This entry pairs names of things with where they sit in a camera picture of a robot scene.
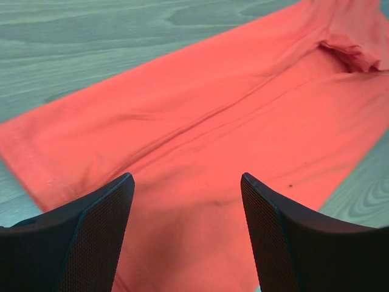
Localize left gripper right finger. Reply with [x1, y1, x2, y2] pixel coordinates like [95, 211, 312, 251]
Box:
[241, 173, 388, 292]

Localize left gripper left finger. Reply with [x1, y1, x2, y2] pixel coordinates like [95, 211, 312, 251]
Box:
[1, 173, 135, 292]

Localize orange t shirt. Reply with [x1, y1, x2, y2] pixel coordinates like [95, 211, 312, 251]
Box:
[1, 0, 388, 291]

